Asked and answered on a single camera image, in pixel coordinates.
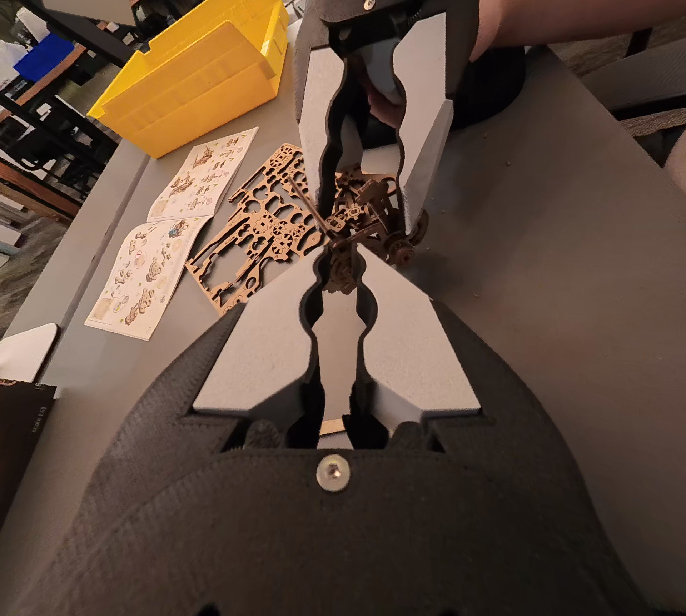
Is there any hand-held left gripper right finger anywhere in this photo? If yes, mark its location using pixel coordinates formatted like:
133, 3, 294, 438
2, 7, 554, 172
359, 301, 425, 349
354, 244, 482, 425

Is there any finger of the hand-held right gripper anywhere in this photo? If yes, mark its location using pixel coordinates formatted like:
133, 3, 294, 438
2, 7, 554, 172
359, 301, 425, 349
296, 44, 366, 215
391, 13, 456, 236

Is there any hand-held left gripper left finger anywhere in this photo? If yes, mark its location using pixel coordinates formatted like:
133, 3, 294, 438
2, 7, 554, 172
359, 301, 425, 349
191, 246, 330, 433

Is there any wooden mechanical model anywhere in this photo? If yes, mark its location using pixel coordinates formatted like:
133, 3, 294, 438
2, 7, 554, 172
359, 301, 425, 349
287, 163, 431, 296

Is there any wooden cut-out part sheet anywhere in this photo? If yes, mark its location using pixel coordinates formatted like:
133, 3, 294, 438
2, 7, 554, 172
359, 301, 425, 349
185, 143, 333, 317

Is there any black model kit box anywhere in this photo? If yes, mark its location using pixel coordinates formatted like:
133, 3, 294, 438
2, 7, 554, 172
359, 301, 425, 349
0, 377, 58, 530

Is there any person's right hand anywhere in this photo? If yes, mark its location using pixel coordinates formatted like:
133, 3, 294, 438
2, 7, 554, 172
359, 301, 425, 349
368, 88, 406, 129

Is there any black oval pad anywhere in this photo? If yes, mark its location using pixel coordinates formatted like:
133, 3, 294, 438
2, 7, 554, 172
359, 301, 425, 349
449, 45, 527, 131

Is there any yellow plastic bin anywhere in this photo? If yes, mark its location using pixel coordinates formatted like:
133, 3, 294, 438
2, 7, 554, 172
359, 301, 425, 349
87, 0, 291, 160

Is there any instruction booklet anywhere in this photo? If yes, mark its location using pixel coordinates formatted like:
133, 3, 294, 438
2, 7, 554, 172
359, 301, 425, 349
84, 127, 260, 342

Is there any blue plastic bin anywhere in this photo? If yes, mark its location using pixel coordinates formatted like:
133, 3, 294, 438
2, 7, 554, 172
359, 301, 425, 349
13, 32, 74, 82

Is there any wooden table with black legs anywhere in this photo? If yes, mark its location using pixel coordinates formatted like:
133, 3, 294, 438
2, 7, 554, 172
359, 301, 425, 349
0, 40, 121, 183

